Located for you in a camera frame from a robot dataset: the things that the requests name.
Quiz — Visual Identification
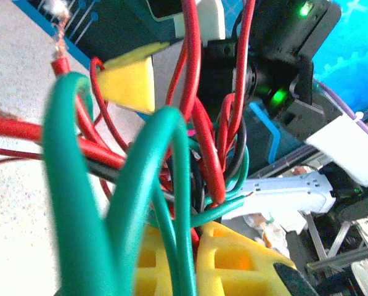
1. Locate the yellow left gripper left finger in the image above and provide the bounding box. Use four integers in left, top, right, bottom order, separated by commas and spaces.
133, 223, 175, 296

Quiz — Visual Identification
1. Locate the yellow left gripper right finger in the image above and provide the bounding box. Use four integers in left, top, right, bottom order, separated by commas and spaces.
197, 220, 299, 296

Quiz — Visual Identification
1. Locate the thin dark red cable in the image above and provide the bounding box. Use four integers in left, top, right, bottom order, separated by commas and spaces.
0, 57, 133, 201

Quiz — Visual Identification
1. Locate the black cable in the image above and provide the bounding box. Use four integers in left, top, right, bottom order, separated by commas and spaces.
86, 117, 249, 216

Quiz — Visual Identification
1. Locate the long red cable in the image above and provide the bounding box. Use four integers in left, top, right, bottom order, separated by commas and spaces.
0, 0, 258, 205

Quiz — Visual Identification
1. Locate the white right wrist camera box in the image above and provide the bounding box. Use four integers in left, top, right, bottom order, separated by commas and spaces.
146, 0, 227, 43

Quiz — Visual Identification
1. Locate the aluminium mounting rail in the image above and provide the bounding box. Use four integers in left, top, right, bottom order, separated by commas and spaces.
303, 212, 368, 278

